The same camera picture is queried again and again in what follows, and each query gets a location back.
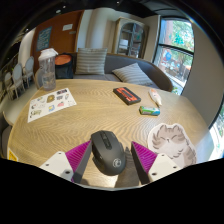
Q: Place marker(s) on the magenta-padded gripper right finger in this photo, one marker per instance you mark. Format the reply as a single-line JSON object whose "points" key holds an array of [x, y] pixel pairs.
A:
{"points": [[164, 164]]}

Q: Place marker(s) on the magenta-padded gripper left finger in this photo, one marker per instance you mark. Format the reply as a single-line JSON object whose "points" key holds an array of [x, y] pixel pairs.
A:
{"points": [[56, 164]]}

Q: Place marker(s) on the black computer mouse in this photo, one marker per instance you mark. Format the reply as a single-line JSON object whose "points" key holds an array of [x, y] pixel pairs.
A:
{"points": [[108, 151]]}

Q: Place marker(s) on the cat-shaped mouse pad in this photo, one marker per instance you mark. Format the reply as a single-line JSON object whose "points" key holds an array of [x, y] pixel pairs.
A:
{"points": [[171, 141]]}

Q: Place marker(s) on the small green box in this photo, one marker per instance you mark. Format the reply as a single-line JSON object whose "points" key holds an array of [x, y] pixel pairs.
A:
{"points": [[149, 111]]}

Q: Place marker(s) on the white sticker sheet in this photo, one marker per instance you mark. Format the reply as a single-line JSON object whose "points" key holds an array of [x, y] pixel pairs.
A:
{"points": [[50, 104]]}

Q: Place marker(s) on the large black-framed window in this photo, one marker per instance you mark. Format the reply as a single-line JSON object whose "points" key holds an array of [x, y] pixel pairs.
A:
{"points": [[218, 133]]}

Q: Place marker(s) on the white and orange tube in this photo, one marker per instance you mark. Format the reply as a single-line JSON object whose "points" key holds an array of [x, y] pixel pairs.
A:
{"points": [[155, 96]]}

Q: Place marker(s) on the black box with red print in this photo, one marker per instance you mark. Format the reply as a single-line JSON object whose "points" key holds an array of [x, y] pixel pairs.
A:
{"points": [[127, 95]]}

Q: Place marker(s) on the clear shaker bottle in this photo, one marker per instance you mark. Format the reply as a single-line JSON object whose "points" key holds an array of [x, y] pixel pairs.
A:
{"points": [[48, 71]]}

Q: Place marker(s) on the group of light chairs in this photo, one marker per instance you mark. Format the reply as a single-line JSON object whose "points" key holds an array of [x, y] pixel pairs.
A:
{"points": [[18, 76]]}

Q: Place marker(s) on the leaning striped grey pillow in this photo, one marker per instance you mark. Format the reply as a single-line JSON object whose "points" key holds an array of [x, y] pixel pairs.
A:
{"points": [[131, 74]]}

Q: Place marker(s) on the black bag with orange top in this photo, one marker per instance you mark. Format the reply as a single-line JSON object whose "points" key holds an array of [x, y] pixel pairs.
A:
{"points": [[64, 68]]}

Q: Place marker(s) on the upright striped grey pillow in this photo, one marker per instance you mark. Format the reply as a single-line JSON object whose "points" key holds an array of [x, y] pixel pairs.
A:
{"points": [[91, 61]]}

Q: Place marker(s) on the grey curved sofa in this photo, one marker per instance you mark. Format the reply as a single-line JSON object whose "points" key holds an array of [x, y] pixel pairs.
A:
{"points": [[125, 60]]}

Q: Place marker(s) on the arched glass-door cabinet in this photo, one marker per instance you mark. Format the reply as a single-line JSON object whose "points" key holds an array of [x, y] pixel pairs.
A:
{"points": [[130, 38]]}

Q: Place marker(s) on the blue wall poster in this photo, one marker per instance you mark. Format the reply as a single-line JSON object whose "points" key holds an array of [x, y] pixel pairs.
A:
{"points": [[44, 38]]}

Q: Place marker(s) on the white wall paper sign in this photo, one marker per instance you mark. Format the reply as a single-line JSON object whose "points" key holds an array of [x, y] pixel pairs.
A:
{"points": [[67, 27]]}

